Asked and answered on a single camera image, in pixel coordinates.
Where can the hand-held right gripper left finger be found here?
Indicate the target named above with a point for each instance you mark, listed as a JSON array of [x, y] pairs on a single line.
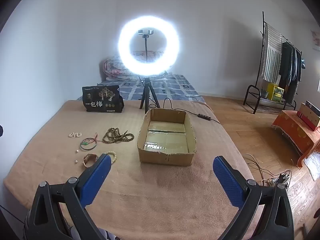
[[100, 173]]

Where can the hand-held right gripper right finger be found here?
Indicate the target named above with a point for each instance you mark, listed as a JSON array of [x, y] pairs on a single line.
[[225, 176]]

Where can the rose gold wristwatch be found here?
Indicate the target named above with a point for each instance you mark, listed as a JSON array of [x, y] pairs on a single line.
[[91, 158]]

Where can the cardboard box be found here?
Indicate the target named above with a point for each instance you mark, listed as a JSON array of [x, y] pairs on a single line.
[[162, 158]]

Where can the white power strip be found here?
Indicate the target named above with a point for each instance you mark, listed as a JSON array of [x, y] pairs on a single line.
[[280, 180]]

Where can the black printed snack bag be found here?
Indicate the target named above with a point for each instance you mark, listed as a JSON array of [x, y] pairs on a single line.
[[102, 98]]

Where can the orange cloth covered table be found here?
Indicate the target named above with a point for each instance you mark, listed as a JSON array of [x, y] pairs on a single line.
[[295, 132]]

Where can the black tripod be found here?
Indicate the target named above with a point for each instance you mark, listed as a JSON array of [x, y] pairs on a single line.
[[147, 92]]

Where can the blue checked bed sheet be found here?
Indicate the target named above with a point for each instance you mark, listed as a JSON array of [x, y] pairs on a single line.
[[175, 87]]

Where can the cream and red gift box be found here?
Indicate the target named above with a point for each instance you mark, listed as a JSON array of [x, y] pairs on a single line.
[[308, 116]]

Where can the floral folded quilt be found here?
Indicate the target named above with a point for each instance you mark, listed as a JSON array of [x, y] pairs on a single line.
[[112, 67]]

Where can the black metal clothes rack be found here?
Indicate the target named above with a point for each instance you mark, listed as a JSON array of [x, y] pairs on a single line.
[[260, 62]]

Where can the dark hanging clothes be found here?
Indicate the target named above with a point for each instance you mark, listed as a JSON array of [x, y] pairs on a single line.
[[290, 67]]

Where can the striped towel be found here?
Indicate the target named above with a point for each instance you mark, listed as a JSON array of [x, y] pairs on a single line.
[[271, 55]]

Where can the grey phone holder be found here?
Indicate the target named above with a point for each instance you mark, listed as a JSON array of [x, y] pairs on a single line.
[[145, 33]]

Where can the wall sticker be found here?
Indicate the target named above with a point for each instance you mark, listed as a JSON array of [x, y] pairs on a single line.
[[315, 38]]

